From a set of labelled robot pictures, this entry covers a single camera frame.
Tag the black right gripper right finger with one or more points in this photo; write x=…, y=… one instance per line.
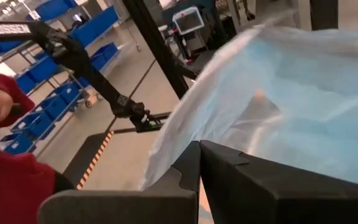
x=291, y=196

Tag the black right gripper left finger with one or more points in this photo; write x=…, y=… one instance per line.
x=120, y=208

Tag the light blue trash bag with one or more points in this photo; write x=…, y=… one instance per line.
x=291, y=93

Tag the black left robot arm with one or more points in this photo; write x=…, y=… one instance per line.
x=82, y=68

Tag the black hazard striped mat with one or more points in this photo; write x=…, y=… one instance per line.
x=87, y=158

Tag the person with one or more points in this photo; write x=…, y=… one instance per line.
x=8, y=180

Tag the blue plastic storage bin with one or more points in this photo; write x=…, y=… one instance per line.
x=106, y=54
x=53, y=7
x=40, y=70
x=5, y=46
x=17, y=143
x=34, y=124
x=54, y=107
x=68, y=91
x=95, y=26

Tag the white framed monitor cart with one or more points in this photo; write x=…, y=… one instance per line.
x=190, y=25

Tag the black frame post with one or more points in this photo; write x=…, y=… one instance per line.
x=157, y=46

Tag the black upright post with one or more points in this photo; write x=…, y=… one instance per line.
x=323, y=14

